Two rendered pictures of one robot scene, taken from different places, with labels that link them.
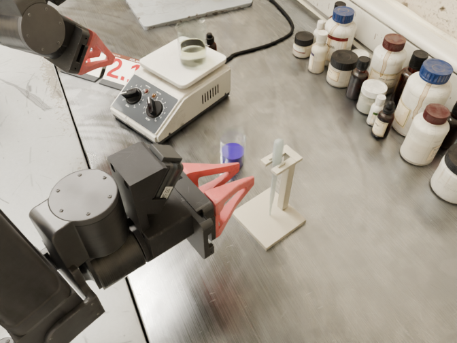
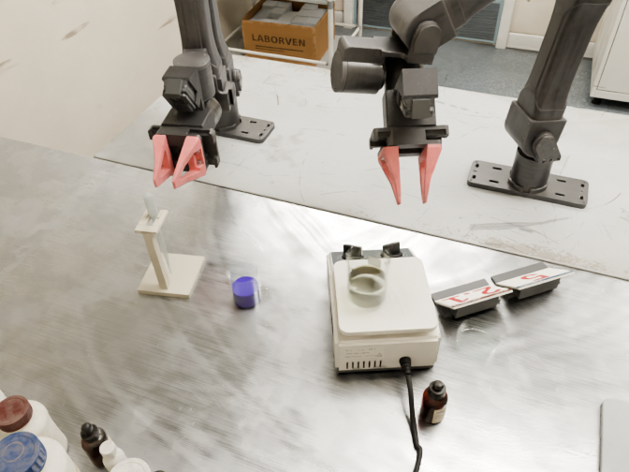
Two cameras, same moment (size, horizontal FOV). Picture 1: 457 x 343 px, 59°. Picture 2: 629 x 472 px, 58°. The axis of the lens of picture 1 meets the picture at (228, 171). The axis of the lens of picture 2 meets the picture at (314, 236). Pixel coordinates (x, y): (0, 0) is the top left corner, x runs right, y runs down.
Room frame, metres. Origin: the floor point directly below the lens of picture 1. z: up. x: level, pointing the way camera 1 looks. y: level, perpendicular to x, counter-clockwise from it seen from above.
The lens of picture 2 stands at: (0.94, -0.29, 1.53)
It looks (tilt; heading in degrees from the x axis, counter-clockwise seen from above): 43 degrees down; 138
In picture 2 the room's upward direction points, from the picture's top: 2 degrees counter-clockwise
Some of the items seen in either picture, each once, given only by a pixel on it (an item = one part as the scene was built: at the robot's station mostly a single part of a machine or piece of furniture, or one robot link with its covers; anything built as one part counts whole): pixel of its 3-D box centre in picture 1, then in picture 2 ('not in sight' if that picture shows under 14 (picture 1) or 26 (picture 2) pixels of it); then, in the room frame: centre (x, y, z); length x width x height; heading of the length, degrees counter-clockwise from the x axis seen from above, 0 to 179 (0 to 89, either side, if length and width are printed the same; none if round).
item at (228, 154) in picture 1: (232, 150); (244, 285); (0.47, -0.01, 0.93); 0.04 x 0.04 x 0.06
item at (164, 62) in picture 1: (183, 60); (382, 293); (0.65, 0.08, 0.98); 0.12 x 0.12 x 0.01; 49
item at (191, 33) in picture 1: (193, 43); (367, 278); (0.64, 0.06, 1.02); 0.06 x 0.05 x 0.08; 141
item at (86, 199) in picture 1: (67, 250); (202, 82); (0.19, 0.15, 1.08); 0.12 x 0.09 x 0.12; 137
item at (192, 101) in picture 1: (175, 86); (378, 301); (0.63, 0.10, 0.94); 0.22 x 0.13 x 0.08; 139
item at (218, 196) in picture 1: (215, 191); (174, 164); (0.30, 0.02, 1.04); 0.09 x 0.07 x 0.07; 128
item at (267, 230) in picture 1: (271, 192); (164, 245); (0.36, -0.06, 0.96); 0.08 x 0.08 x 0.13; 38
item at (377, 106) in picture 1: (377, 109); (114, 459); (0.57, -0.27, 0.93); 0.02 x 0.02 x 0.06
